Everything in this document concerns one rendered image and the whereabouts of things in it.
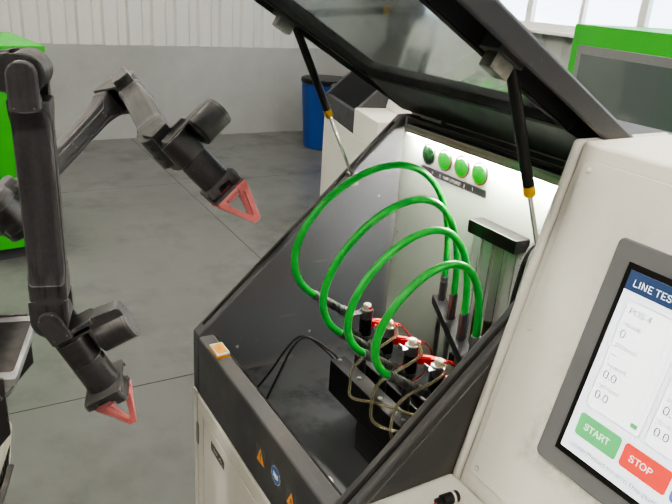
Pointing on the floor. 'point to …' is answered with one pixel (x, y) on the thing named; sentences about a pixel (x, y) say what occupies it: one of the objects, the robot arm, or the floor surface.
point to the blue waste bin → (313, 137)
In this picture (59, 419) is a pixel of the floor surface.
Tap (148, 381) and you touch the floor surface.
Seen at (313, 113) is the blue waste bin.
